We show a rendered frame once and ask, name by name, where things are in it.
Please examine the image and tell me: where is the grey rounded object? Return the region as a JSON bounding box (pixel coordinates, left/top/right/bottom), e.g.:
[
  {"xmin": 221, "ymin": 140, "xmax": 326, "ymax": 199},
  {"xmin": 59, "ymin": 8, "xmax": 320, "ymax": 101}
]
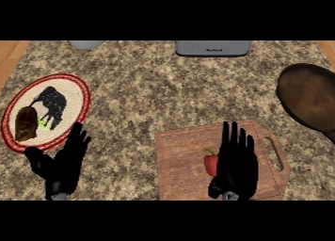
[{"xmin": 69, "ymin": 40, "xmax": 108, "ymax": 50}]

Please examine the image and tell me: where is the dark brown food piece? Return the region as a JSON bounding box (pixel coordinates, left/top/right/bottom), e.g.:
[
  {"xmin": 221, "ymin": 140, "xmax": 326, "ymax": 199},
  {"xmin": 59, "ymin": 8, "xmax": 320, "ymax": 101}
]
[{"xmin": 13, "ymin": 105, "xmax": 40, "ymax": 142}]

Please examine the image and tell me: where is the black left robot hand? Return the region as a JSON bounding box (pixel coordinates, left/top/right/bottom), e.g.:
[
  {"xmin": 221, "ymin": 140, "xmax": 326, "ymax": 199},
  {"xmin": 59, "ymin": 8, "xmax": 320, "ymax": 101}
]
[{"xmin": 24, "ymin": 121, "xmax": 93, "ymax": 201}]

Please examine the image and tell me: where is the red bell pepper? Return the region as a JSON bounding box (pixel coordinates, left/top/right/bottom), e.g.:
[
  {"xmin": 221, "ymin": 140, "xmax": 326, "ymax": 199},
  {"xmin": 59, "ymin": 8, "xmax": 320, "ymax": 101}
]
[{"xmin": 203, "ymin": 148, "xmax": 221, "ymax": 178}]

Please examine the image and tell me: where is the oval red-rimmed placemat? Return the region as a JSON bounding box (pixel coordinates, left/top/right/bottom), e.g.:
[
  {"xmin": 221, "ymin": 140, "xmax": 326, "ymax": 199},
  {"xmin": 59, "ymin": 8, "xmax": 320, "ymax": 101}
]
[{"xmin": 0, "ymin": 73, "xmax": 91, "ymax": 154}]

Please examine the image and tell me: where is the wooden cutting board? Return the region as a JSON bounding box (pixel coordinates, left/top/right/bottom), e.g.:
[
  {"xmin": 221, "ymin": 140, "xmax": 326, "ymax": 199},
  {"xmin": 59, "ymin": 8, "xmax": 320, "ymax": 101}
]
[{"xmin": 155, "ymin": 119, "xmax": 292, "ymax": 201}]

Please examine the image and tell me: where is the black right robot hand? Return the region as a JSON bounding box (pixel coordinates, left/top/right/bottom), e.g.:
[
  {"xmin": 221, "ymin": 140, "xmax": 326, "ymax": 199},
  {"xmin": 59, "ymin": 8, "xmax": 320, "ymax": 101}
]
[{"xmin": 206, "ymin": 120, "xmax": 260, "ymax": 201}]

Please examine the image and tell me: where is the grey flat appliance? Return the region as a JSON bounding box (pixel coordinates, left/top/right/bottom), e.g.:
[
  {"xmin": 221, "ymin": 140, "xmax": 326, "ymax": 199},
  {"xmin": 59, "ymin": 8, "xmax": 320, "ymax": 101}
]
[{"xmin": 175, "ymin": 40, "xmax": 254, "ymax": 58}]

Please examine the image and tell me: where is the dark brown pan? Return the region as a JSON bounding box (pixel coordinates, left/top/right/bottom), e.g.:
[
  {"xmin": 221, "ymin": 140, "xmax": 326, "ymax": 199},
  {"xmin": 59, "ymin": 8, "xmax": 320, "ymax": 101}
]
[{"xmin": 274, "ymin": 63, "xmax": 335, "ymax": 164}]

